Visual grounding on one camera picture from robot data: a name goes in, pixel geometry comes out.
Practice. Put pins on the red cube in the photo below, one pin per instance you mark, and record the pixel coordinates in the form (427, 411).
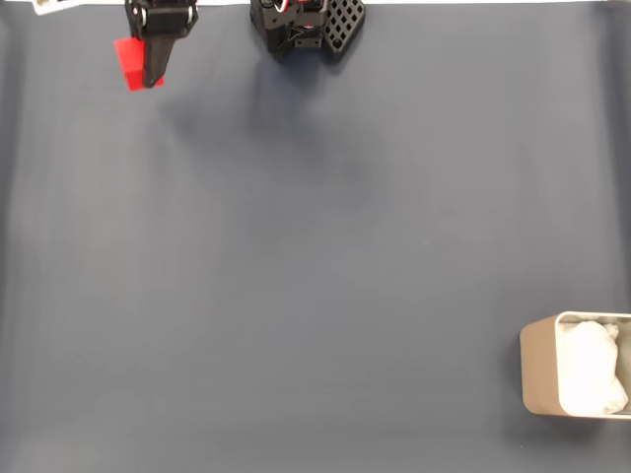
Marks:
(129, 59)

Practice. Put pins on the dark grey table mat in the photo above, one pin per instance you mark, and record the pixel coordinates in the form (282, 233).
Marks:
(246, 295)

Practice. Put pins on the beige open-top box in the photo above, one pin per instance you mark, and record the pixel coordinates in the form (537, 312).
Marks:
(538, 369)

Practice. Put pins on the white crumpled cloth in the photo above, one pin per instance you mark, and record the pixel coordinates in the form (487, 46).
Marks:
(589, 367)

